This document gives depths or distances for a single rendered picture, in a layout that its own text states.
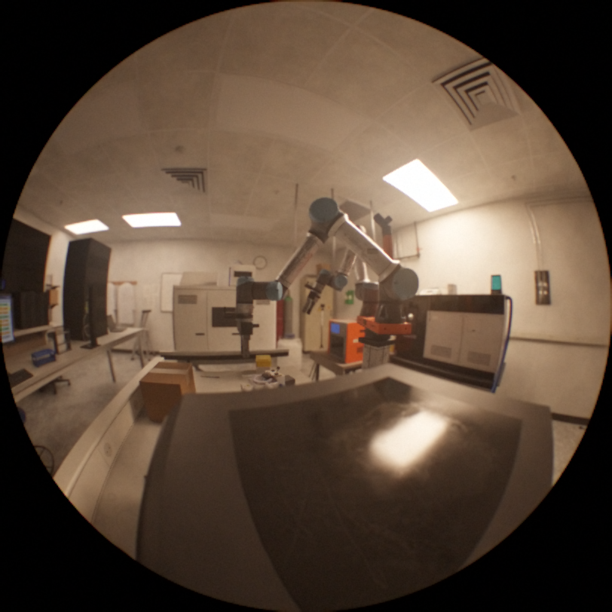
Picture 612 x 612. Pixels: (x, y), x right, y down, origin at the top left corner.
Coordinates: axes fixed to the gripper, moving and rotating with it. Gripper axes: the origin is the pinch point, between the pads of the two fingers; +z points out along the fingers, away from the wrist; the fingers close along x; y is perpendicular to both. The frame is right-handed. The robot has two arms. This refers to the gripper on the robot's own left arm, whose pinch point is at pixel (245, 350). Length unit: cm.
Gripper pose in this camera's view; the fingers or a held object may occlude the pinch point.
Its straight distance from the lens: 81.8
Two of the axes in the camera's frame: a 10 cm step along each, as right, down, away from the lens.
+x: -4.7, -0.3, 8.8
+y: 8.8, 0.1, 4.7
